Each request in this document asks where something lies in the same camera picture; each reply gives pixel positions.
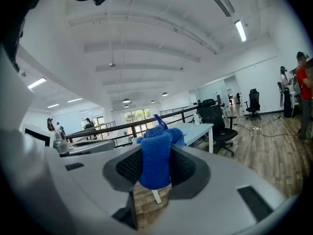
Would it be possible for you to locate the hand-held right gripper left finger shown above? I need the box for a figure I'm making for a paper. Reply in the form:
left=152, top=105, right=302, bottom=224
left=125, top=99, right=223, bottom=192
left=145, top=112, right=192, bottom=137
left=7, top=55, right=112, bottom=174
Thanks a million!
left=46, top=144, right=143, bottom=231

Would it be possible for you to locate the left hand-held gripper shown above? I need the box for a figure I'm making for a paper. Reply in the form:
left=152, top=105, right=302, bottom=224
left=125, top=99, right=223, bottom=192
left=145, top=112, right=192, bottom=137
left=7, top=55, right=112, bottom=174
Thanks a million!
left=22, top=123, right=116, bottom=156

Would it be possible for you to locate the blue cloth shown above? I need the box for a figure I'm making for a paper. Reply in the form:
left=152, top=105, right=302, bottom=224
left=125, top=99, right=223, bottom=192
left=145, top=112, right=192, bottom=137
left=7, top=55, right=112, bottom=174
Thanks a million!
left=136, top=114, right=188, bottom=190

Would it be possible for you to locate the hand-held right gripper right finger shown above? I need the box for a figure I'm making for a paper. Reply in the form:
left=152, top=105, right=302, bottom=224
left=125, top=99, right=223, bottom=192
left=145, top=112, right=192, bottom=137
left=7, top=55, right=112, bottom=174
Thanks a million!
left=146, top=144, right=287, bottom=235

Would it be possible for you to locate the person's black shirt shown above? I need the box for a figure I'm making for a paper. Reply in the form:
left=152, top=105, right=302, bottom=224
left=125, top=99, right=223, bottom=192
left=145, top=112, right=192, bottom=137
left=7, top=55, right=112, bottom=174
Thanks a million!
left=0, top=0, right=46, bottom=73

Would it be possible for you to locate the black office chair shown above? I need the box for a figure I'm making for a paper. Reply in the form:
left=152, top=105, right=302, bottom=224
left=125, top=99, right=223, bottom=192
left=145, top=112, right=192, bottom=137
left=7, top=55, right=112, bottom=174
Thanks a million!
left=244, top=88, right=262, bottom=121
left=197, top=98, right=238, bottom=158

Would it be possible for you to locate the black metal railing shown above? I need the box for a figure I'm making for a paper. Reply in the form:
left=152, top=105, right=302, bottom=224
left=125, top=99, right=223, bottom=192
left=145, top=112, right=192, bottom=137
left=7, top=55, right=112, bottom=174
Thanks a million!
left=65, top=105, right=204, bottom=148

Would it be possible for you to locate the ceiling air conditioner vent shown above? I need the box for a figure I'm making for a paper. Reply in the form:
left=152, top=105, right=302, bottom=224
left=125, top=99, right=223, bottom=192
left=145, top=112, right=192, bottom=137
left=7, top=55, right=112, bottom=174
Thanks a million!
left=206, top=0, right=236, bottom=18

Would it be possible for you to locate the glass entrance door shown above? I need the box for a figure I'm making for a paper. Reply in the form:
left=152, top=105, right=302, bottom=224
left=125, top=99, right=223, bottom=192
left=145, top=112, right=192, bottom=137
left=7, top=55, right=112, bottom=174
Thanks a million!
left=123, top=108, right=153, bottom=137

